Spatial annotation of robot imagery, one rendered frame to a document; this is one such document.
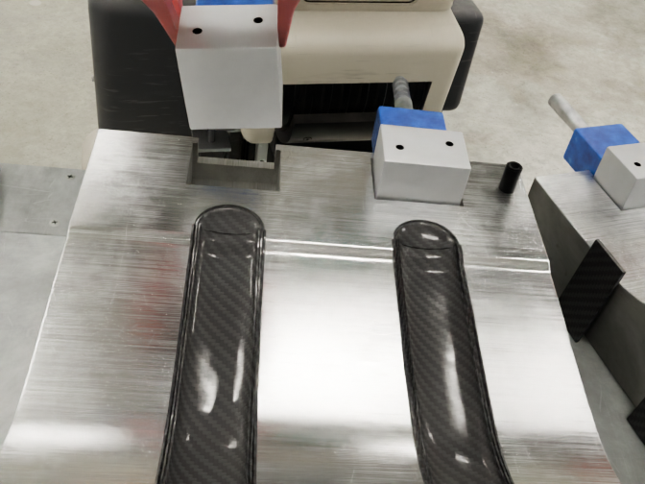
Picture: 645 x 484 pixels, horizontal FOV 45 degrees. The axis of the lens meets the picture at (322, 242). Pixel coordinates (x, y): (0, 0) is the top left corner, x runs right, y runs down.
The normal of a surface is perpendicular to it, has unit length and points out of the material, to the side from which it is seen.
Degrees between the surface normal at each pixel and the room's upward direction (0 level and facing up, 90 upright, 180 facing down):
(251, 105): 98
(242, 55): 98
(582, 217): 0
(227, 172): 90
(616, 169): 90
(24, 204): 0
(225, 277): 2
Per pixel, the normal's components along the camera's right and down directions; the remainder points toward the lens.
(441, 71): 0.21, 0.78
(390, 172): 0.01, 0.69
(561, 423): 0.12, -0.72
